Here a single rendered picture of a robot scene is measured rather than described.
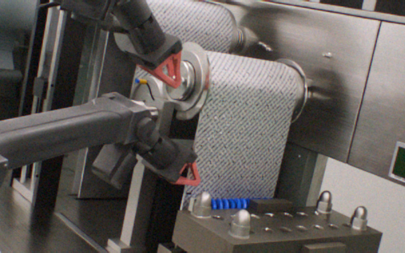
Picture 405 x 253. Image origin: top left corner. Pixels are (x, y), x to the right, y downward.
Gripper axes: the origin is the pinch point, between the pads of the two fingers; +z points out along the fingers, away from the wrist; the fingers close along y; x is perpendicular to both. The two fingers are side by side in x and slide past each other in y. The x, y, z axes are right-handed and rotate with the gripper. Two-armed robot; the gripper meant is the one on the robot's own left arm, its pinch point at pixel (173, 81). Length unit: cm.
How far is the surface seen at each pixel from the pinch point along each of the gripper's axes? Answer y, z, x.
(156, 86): -11.1, 5.4, 0.7
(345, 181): -158, 251, 131
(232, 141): 4.8, 16.1, 2.5
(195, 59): 0.1, -0.6, 5.9
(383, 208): -125, 255, 127
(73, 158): -67, 41, -12
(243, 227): 22.7, 15.7, -11.3
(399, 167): 27.3, 30.5, 20.2
